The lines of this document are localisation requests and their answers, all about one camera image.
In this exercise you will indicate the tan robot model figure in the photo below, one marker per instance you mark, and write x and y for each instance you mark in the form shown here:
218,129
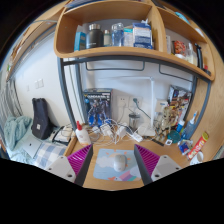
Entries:
165,123

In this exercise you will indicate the wooden shelf unit with items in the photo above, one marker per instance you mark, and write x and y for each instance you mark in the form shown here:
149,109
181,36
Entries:
110,51

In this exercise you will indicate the pastel cloud print mouse pad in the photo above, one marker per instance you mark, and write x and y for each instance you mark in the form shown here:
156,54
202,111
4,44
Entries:
104,163

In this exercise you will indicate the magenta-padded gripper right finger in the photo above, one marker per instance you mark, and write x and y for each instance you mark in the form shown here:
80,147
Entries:
165,165

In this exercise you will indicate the red yellow chips can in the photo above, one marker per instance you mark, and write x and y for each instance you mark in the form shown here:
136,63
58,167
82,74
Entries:
198,145

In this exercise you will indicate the black pen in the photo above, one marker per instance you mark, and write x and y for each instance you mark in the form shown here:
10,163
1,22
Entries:
156,141

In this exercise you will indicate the white pump bottle red cap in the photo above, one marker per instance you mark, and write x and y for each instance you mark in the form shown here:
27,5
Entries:
82,136

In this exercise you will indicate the plaid pillow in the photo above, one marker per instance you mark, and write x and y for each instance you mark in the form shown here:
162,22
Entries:
50,153

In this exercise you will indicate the white wall outlet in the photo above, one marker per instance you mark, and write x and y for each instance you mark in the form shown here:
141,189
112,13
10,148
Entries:
138,102
122,101

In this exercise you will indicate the light grey computer mouse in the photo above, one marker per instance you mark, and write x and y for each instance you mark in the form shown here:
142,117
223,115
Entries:
120,162

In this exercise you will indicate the small white plug charger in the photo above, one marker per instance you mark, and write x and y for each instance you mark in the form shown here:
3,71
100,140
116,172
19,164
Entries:
106,130

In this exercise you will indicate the metal cup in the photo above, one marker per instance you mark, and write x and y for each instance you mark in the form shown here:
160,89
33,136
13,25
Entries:
134,121

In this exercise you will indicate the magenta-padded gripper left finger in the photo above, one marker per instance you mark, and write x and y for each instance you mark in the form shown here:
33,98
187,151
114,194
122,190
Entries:
62,165

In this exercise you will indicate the colourful model kit box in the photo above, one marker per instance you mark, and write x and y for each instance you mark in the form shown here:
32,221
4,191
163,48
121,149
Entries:
181,100

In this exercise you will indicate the black bag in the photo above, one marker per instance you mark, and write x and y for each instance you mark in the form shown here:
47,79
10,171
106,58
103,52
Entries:
41,120

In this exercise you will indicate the white wall switch plate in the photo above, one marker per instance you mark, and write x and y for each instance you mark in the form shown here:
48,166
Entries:
38,83

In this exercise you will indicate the large white power adapter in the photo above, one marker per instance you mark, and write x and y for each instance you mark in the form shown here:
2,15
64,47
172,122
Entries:
121,131

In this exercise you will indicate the blue robot model kit box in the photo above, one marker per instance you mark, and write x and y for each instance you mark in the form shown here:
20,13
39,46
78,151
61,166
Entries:
97,106

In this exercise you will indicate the teal blanket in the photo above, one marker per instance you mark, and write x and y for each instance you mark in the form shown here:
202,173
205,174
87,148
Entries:
16,131

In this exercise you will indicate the small white cube clock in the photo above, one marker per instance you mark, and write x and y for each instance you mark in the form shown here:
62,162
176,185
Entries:
168,142

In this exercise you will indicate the teal round dish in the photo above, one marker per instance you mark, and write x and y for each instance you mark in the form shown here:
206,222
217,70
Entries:
174,136

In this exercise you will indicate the blue spray bottle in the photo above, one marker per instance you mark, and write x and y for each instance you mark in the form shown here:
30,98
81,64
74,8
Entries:
189,128

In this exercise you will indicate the white desk lamp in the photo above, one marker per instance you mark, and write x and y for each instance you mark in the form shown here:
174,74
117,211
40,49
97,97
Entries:
152,100

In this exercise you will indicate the white power strip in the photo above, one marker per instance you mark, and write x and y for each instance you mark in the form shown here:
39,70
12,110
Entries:
136,136

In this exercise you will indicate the blue tissue packet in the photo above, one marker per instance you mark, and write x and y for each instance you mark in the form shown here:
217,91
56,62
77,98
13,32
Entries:
185,147

